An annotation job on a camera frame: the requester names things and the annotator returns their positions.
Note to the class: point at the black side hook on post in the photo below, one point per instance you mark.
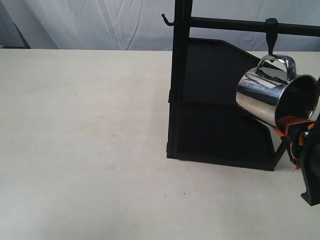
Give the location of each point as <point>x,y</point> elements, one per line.
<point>166,21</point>

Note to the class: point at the black metal mug rack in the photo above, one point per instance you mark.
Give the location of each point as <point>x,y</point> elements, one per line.
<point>205,124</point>

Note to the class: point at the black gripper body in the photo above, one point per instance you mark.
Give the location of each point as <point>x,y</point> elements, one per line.
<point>310,165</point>

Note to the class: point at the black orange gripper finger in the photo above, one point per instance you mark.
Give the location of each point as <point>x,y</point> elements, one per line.
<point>290,126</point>
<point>292,141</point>

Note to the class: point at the black hanging hook on bar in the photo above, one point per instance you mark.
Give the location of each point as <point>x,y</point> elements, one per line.
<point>271,36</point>

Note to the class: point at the stainless steel mug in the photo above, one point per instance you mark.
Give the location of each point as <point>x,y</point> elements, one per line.
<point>273,91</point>

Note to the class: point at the white backdrop cloth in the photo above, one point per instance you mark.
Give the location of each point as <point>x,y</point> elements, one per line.
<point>128,24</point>

